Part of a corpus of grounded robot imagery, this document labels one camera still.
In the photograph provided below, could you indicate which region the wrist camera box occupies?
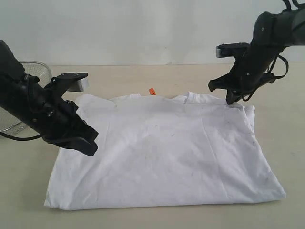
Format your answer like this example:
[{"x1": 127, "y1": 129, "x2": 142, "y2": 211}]
[
  {"x1": 216, "y1": 42, "x2": 250, "y2": 58},
  {"x1": 48, "y1": 72, "x2": 89, "y2": 94}
]

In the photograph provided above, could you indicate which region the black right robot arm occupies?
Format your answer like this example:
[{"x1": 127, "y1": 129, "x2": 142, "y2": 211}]
[{"x1": 208, "y1": 9, "x2": 305, "y2": 104}]

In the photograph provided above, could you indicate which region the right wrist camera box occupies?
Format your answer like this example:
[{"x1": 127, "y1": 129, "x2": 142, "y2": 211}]
[{"x1": 216, "y1": 42, "x2": 250, "y2": 58}]

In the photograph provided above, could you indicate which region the round metal mesh basket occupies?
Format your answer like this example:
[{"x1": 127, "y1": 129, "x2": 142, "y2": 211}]
[{"x1": 0, "y1": 61, "x2": 52, "y2": 135}]

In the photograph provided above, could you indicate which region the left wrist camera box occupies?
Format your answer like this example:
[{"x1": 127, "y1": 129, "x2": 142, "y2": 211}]
[{"x1": 48, "y1": 72, "x2": 89, "y2": 94}]

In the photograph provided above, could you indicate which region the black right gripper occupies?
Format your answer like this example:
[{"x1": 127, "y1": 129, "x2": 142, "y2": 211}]
[{"x1": 208, "y1": 56, "x2": 276, "y2": 104}]

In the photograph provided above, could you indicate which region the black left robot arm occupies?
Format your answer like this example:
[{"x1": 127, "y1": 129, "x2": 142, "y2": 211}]
[{"x1": 0, "y1": 41, "x2": 98, "y2": 156}]

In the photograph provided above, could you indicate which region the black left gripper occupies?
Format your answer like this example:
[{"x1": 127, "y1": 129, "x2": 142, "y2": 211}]
[{"x1": 40, "y1": 99, "x2": 98, "y2": 156}]

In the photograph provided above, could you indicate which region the white t-shirt red print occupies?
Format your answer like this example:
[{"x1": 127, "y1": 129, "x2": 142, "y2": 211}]
[{"x1": 44, "y1": 92, "x2": 286, "y2": 210}]

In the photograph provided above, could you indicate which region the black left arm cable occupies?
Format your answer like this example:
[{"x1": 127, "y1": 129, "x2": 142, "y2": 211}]
[{"x1": 0, "y1": 132, "x2": 43, "y2": 141}]

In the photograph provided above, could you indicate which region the orange garment tag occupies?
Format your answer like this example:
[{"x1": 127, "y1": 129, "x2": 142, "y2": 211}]
[{"x1": 149, "y1": 88, "x2": 156, "y2": 95}]

